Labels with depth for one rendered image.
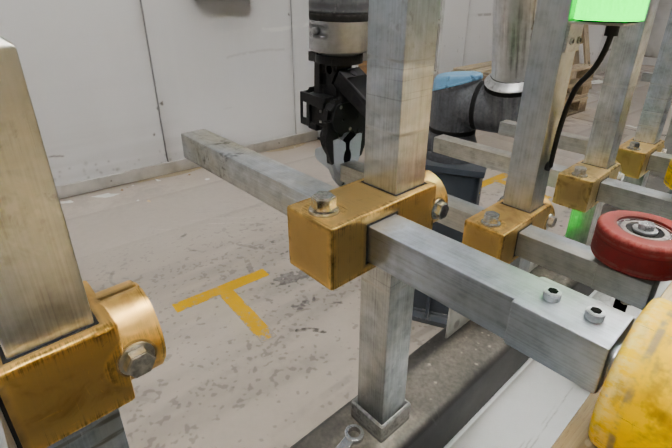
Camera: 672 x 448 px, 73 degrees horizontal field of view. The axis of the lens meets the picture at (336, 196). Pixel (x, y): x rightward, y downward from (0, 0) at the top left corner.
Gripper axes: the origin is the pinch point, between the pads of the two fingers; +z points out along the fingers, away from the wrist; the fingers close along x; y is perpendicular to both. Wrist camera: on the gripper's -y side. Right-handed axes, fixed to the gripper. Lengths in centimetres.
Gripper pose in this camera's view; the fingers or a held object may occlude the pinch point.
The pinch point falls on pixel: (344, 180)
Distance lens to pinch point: 74.4
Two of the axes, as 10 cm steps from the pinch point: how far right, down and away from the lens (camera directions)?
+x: -7.5, 2.8, -6.0
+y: -6.6, -3.5, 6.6
